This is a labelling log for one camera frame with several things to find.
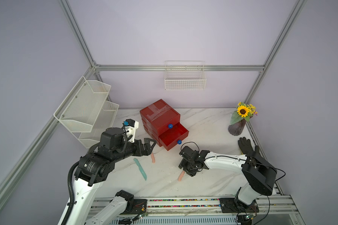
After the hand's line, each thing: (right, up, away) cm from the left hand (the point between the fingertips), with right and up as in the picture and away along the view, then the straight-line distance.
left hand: (146, 145), depth 62 cm
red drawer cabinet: (+5, +9, +22) cm, 25 cm away
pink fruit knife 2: (-2, -14, +31) cm, 34 cm away
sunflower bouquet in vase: (+55, +16, +22) cm, 61 cm away
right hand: (+18, -20, +24) cm, 36 cm away
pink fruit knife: (+17, -22, +22) cm, 36 cm away
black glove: (+62, -7, +34) cm, 71 cm away
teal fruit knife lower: (-8, -20, +25) cm, 33 cm away
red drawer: (+13, +1, +30) cm, 33 cm away
